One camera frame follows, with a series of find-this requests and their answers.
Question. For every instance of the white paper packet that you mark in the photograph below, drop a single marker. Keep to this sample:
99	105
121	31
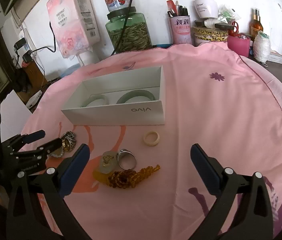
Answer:
278	57

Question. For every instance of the jade pendant with gold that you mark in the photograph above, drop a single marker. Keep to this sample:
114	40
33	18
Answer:
107	165

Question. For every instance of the blue pen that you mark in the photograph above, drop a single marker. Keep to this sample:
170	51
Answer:
166	46

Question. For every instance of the red comb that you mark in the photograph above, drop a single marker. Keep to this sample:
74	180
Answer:
169	5

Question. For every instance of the black charger plug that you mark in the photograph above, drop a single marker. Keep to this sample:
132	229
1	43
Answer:
27	57
20	43

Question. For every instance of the red scissors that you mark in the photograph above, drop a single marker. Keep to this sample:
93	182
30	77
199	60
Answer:
235	27

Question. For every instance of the white thread spool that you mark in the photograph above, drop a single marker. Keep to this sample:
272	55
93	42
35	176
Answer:
211	23

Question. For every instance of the amber glass bottle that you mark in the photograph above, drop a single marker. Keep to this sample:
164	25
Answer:
255	27

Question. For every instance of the white cardboard sheet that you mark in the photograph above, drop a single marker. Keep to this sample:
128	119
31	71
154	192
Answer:
12	115

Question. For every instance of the small white device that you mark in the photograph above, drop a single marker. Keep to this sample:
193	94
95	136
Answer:
35	99

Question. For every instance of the white cardboard box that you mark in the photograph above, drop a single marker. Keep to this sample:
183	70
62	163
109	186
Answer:
121	112

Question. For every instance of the pink plastic basket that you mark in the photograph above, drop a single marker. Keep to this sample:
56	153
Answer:
238	46

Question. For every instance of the round yellow patterned tin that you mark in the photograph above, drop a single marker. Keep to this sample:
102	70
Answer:
209	35

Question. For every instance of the white yarn roll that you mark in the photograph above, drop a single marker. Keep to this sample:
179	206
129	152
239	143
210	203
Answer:
261	46

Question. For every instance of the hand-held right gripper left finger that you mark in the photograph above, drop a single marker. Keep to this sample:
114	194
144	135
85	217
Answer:
77	162

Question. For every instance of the pink tissue pack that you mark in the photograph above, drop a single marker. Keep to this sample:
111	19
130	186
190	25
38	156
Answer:
73	17

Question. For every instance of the pink pen holder can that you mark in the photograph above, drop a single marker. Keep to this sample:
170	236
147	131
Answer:
181	30

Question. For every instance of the clear plastic bag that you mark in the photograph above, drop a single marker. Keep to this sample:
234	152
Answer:
227	12

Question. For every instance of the pale jade bangle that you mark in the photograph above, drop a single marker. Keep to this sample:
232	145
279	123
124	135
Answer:
98	97

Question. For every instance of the ornate silver gold jewelry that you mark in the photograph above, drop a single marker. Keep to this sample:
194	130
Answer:
68	142

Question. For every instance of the green glass jar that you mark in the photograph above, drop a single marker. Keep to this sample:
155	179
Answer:
131	35

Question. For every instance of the green jade bangle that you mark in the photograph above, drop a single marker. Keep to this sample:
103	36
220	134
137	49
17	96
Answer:
136	93

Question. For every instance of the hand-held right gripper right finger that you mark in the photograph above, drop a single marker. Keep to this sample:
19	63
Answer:
203	170

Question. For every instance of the white cream jar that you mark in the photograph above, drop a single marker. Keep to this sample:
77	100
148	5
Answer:
206	7

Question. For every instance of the bundle of pens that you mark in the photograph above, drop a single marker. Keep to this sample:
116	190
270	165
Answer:
182	10

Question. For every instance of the pink printed cloth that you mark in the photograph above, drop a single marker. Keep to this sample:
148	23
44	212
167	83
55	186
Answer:
218	110

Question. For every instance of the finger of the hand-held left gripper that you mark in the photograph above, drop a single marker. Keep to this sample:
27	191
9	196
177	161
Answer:
48	148
35	135

